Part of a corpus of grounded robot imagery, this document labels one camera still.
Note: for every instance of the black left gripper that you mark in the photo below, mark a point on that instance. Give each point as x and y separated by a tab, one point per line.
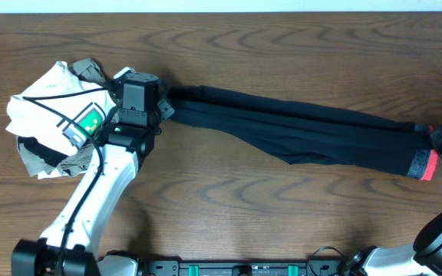
166	109

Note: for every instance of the black leggings grey waistband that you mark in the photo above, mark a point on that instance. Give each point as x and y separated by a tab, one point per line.
300	133

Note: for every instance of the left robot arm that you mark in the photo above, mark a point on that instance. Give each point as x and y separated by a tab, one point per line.
69	245

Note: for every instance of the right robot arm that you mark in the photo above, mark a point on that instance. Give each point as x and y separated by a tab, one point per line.
422	257

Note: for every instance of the olive green garment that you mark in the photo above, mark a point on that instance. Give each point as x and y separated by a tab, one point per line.
86	71

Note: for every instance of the white printed t-shirt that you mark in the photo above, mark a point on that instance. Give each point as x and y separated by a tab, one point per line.
59	110

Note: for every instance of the black garment under shirt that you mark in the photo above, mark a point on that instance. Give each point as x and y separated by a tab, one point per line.
31	150

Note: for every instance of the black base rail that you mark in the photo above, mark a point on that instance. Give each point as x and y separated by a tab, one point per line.
240	268

